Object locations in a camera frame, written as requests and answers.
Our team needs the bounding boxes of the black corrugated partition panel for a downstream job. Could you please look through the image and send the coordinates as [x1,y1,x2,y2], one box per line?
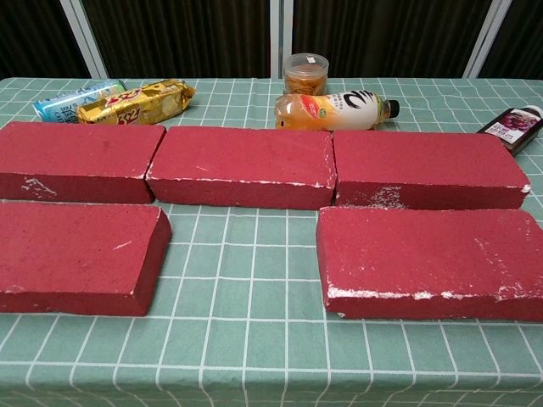
[291,0,495,80]
[82,0,272,80]
[479,0,543,80]
[0,0,92,80]

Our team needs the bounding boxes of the orange drink bottle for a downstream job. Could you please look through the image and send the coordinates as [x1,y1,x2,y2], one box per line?
[274,90,401,131]

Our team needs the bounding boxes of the blue snack package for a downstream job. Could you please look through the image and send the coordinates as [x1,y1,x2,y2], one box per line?
[32,79,128,124]

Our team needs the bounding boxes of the white partition frame post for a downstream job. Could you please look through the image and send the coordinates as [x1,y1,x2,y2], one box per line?
[59,0,108,80]
[463,0,511,80]
[267,0,294,80]

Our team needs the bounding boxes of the gold cracker package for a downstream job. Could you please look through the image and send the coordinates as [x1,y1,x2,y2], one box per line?
[76,80,197,127]

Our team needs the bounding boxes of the purple grape juice bottle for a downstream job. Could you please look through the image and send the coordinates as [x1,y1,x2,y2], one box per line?
[475,105,543,159]

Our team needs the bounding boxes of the red brick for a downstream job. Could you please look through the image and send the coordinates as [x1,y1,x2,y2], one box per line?
[333,130,534,210]
[316,205,543,324]
[0,200,173,317]
[0,121,166,205]
[145,125,339,210]

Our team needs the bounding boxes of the green checked tablecloth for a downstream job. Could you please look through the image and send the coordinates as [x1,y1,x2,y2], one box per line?
[0,76,543,407]

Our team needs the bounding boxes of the clear plastic snack jar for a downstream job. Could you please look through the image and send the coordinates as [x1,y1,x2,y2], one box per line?
[283,53,331,97]

